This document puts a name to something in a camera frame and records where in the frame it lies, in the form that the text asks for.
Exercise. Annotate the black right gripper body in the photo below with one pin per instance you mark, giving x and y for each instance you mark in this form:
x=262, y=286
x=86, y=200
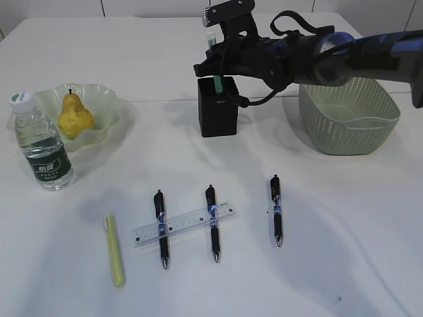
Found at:
x=244, y=52

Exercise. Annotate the yellow pear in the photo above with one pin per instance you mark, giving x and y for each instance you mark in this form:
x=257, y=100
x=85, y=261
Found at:
x=74, y=117

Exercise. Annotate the clear water bottle green label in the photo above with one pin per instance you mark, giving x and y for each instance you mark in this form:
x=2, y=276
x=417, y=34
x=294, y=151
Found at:
x=40, y=143

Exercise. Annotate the yellow pen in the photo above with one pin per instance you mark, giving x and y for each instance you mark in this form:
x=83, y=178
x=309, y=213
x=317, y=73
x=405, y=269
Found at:
x=114, y=253

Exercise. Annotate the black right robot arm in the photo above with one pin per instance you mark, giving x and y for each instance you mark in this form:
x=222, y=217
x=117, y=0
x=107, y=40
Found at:
x=323, y=57

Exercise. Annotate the black square pen holder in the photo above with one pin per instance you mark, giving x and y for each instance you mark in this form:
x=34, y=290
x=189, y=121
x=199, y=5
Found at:
x=217, y=115

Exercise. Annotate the green plastic woven basket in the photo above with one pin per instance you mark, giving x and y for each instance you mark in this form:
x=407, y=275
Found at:
x=353, y=119

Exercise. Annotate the right black gel pen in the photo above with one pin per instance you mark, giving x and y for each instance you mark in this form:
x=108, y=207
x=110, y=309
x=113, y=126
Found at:
x=275, y=190

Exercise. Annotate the black gel pen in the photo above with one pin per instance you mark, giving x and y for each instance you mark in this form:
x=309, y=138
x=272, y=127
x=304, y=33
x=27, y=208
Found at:
x=214, y=231
x=275, y=190
x=162, y=229

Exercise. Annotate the middle black gel pen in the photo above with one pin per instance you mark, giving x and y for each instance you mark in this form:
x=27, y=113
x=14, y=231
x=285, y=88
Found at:
x=214, y=231

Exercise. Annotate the green wavy glass plate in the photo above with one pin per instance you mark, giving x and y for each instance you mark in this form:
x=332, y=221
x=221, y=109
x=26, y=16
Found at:
x=98, y=100

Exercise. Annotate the left black gel pen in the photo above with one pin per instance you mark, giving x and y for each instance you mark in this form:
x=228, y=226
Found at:
x=162, y=229

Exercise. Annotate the transparent plastic ruler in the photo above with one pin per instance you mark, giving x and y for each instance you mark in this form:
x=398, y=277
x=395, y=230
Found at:
x=148, y=234

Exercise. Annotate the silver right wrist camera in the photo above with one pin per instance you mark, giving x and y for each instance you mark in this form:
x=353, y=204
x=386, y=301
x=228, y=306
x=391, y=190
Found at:
x=225, y=11

